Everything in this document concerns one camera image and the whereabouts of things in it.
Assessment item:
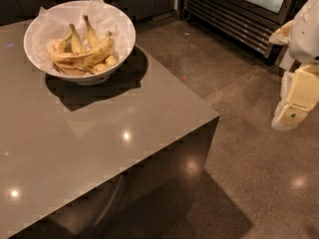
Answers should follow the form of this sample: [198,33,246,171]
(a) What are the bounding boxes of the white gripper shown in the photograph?
[268,0,319,131]

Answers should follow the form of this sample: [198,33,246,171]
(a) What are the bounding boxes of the large curved yellow banana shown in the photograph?
[50,32,113,68]

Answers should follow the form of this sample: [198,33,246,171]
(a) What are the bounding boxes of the white ceramic bowl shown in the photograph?
[24,0,136,86]

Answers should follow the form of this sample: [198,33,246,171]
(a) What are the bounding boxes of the upright yellow banana right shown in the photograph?
[83,15,100,48]

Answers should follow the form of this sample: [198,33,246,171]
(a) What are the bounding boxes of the spotted banana far left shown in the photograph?
[49,33,72,54]

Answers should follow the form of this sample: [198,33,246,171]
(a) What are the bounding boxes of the white paper bowl liner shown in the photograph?
[24,0,136,79]

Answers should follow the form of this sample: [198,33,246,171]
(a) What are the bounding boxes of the black glass door refrigerator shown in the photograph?
[183,0,307,62]

